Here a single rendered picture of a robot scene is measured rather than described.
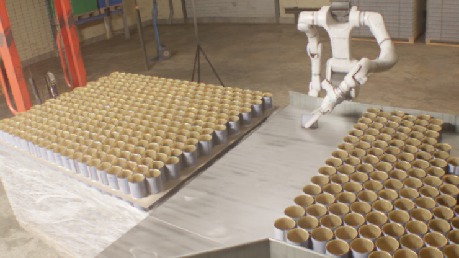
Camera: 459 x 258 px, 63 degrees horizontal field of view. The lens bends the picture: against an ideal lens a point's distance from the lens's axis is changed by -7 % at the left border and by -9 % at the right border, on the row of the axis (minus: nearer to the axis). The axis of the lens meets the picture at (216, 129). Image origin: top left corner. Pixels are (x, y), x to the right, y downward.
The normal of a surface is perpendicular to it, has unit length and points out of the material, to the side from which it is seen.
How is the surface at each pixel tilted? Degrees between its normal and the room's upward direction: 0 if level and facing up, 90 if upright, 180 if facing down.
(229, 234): 0
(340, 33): 105
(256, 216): 0
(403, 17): 88
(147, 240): 0
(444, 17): 89
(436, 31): 91
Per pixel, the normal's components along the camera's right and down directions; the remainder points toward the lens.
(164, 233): -0.12, -0.91
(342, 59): -0.45, 0.63
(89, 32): 0.81, 0.14
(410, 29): -0.55, 0.36
